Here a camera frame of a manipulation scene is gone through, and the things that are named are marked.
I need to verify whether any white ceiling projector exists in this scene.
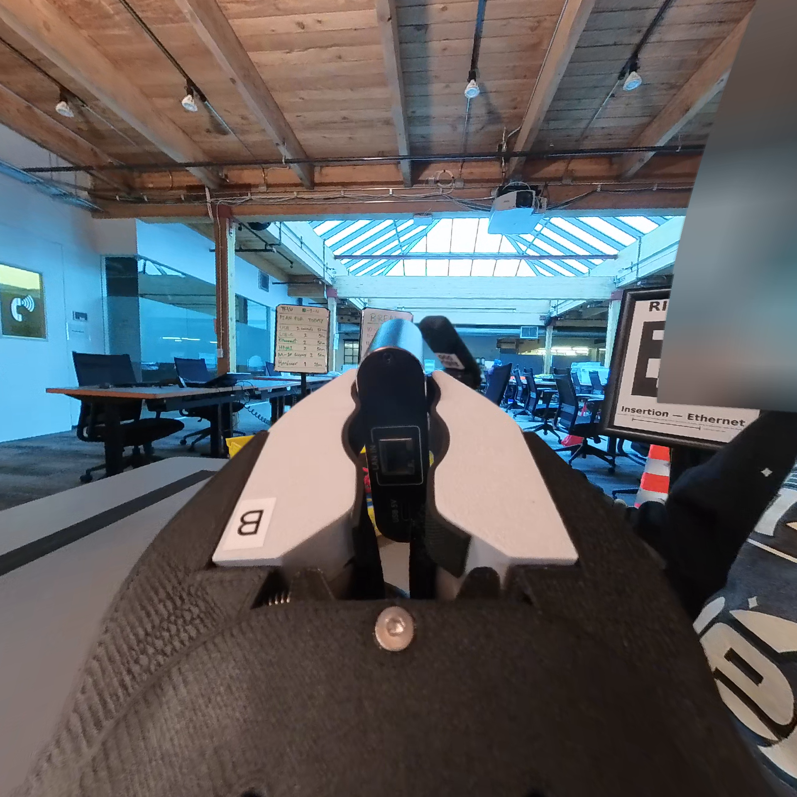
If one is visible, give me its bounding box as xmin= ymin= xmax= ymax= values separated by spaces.
xmin=487 ymin=182 xmax=550 ymax=235

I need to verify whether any cluster of black chairs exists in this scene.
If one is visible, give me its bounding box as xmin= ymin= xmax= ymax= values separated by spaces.
xmin=484 ymin=361 xmax=619 ymax=469

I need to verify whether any black framed task sign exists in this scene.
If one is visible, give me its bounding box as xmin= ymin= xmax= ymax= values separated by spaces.
xmin=599 ymin=288 xmax=762 ymax=450

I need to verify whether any black office chair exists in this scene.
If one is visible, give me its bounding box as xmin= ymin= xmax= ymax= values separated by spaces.
xmin=174 ymin=356 xmax=248 ymax=450
xmin=71 ymin=351 xmax=186 ymax=484

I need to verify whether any person's dark printed hoodie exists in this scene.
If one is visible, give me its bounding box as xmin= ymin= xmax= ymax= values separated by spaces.
xmin=623 ymin=410 xmax=797 ymax=797

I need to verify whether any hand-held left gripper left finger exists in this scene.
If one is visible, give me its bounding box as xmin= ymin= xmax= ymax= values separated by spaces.
xmin=213 ymin=367 xmax=382 ymax=600

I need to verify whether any handwritten whiteboard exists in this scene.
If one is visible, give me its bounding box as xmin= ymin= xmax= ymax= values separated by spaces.
xmin=274 ymin=303 xmax=331 ymax=399
xmin=359 ymin=306 xmax=416 ymax=365

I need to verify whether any phone symbol wall sign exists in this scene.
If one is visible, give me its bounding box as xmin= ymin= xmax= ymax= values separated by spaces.
xmin=0 ymin=262 xmax=48 ymax=341

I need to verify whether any wooden top office desk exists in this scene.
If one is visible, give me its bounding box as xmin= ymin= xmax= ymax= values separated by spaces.
xmin=46 ymin=377 xmax=300 ymax=482

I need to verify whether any black rounded handle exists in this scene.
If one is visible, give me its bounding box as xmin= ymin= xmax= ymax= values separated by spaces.
xmin=418 ymin=315 xmax=484 ymax=390

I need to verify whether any orange white traffic cone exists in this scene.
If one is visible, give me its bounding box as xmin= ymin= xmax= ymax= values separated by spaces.
xmin=634 ymin=443 xmax=672 ymax=508

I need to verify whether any black ethernet port box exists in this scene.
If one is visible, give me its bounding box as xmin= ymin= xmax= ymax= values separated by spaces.
xmin=356 ymin=319 xmax=437 ymax=543

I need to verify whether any glass skylight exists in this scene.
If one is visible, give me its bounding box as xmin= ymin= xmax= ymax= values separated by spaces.
xmin=310 ymin=215 xmax=675 ymax=279

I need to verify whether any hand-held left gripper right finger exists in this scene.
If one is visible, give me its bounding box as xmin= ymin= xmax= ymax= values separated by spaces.
xmin=410 ymin=370 xmax=580 ymax=600

